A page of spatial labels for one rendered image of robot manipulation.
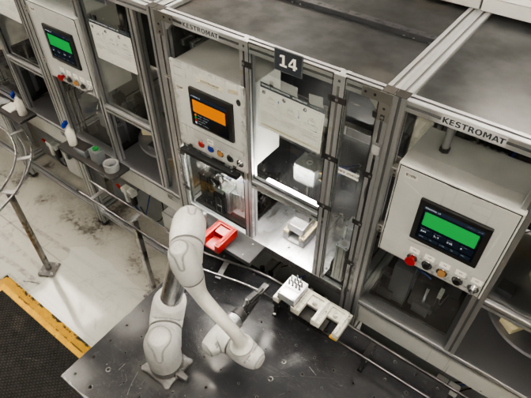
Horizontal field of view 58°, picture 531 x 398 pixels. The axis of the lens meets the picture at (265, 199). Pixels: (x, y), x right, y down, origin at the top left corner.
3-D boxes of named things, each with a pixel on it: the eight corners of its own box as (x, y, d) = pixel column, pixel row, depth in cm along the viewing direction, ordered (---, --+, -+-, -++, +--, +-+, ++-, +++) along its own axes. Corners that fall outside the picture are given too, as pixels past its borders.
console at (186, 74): (177, 143, 239) (163, 59, 207) (215, 117, 255) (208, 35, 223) (242, 177, 221) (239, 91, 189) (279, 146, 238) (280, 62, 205)
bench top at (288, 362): (62, 379, 228) (60, 375, 225) (209, 242, 288) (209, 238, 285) (333, 633, 165) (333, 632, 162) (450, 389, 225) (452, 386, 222)
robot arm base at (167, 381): (173, 396, 218) (171, 392, 214) (140, 369, 228) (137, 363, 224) (200, 366, 229) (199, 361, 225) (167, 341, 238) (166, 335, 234)
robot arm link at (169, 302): (145, 336, 229) (152, 297, 245) (179, 339, 233) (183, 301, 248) (167, 234, 177) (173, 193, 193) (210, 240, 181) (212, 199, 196)
